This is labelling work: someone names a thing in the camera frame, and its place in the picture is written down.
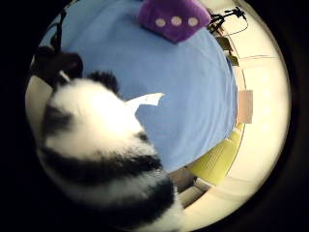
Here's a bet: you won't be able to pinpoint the black and white soft toy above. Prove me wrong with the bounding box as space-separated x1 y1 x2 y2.
33 71 186 232

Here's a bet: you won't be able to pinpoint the purple plush die white dots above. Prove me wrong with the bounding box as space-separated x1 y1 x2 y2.
137 0 212 44

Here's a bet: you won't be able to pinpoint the blue table cloth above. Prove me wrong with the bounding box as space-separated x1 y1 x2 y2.
40 0 239 173

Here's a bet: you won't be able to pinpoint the dark green box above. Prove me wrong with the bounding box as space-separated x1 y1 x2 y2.
215 36 234 52
227 53 240 68

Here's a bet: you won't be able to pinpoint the yellow-green sheet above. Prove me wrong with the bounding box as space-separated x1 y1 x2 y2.
186 124 245 187

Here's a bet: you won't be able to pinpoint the beige card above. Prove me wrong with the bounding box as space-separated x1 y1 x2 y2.
238 90 254 125

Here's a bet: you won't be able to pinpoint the black cable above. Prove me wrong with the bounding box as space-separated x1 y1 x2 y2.
49 8 68 54

